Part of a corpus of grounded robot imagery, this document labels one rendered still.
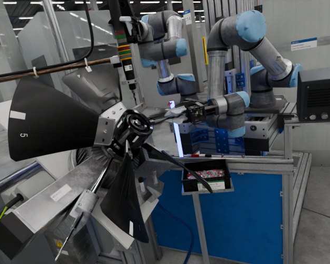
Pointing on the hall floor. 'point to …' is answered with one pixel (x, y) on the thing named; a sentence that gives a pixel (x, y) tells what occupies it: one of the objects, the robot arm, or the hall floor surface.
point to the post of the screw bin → (200, 228)
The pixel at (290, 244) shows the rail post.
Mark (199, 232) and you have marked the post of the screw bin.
